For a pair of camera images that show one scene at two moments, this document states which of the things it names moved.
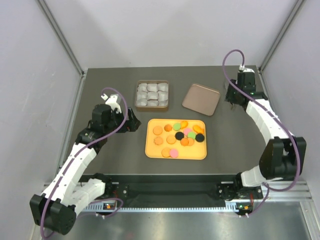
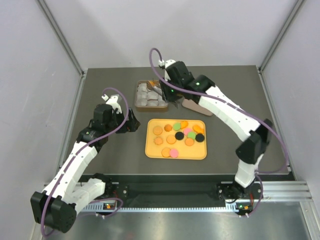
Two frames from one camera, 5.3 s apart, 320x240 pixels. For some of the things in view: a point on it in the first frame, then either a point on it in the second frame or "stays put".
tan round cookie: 157,130 stays put
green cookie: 176,126 stays put
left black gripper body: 129,125 stays put
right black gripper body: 231,95 -> 171,94
